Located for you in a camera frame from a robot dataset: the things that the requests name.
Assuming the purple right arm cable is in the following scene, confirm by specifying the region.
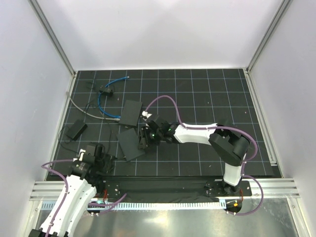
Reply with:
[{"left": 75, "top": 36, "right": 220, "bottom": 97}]
[{"left": 142, "top": 95, "right": 264, "bottom": 217}]

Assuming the black grid work mat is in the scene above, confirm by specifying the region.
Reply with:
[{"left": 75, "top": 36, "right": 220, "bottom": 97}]
[{"left": 53, "top": 69, "right": 281, "bottom": 178}]

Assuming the white slotted cable duct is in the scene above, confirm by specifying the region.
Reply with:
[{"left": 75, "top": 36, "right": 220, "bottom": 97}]
[{"left": 40, "top": 201, "right": 227, "bottom": 211}]

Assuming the black power adapter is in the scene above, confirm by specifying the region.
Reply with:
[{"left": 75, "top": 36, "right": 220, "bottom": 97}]
[
  {"left": 99, "top": 85, "right": 114, "bottom": 97},
  {"left": 66, "top": 119, "right": 87, "bottom": 141}
]

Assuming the grey ethernet cable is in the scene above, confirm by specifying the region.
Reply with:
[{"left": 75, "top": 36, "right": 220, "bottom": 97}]
[{"left": 66, "top": 91, "right": 120, "bottom": 121}]

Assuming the black power adapter left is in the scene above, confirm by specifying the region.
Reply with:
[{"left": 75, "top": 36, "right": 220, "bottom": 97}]
[{"left": 66, "top": 119, "right": 87, "bottom": 141}]

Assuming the thin black power cable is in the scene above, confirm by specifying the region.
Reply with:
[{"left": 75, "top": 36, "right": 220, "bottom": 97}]
[{"left": 58, "top": 118, "right": 126, "bottom": 161}]

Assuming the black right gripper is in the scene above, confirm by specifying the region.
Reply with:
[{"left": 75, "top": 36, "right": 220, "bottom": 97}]
[{"left": 138, "top": 126, "right": 162, "bottom": 150}]

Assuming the aluminium frame post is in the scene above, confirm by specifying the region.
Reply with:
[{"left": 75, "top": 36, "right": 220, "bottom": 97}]
[
  {"left": 246, "top": 0, "right": 293, "bottom": 74},
  {"left": 28, "top": 0, "right": 76, "bottom": 77}
]

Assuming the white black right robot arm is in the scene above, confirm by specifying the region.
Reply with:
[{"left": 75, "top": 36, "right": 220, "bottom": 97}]
[{"left": 138, "top": 118, "right": 252, "bottom": 196}]

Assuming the thin black adapter cable far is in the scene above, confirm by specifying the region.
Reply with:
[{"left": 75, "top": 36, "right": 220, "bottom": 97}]
[{"left": 85, "top": 71, "right": 101, "bottom": 93}]

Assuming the aluminium frame rail front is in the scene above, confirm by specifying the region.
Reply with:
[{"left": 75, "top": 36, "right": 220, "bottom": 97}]
[{"left": 29, "top": 177, "right": 301, "bottom": 202}]

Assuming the blue ethernet cable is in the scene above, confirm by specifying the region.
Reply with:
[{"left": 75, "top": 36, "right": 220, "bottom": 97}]
[{"left": 98, "top": 76, "right": 130, "bottom": 120}]

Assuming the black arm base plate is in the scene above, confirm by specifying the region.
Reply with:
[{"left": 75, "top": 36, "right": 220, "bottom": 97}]
[{"left": 97, "top": 176, "right": 252, "bottom": 203}]

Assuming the aluminium frame post left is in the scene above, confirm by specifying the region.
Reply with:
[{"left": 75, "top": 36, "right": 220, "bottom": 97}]
[{"left": 28, "top": 0, "right": 76, "bottom": 77}]

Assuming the black network switch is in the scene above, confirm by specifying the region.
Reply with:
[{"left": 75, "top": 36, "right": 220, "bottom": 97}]
[
  {"left": 117, "top": 128, "right": 145, "bottom": 161},
  {"left": 118, "top": 100, "right": 143, "bottom": 127}
]

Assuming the black power adapter far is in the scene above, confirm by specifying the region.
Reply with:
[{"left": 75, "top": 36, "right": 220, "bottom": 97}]
[{"left": 99, "top": 85, "right": 114, "bottom": 97}]

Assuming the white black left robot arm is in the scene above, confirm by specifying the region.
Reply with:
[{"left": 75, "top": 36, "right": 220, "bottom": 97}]
[{"left": 29, "top": 143, "right": 109, "bottom": 237}]

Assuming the aluminium frame post right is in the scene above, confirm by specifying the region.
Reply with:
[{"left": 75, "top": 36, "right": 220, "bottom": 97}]
[{"left": 246, "top": 0, "right": 293, "bottom": 74}]

